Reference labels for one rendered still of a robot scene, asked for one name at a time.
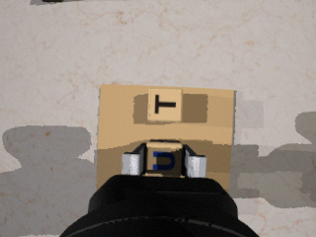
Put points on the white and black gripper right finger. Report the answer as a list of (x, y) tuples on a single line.
[(193, 165)]

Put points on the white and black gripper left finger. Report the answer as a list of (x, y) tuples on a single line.
[(134, 163)]

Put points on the tan square mat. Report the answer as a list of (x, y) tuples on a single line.
[(206, 127)]

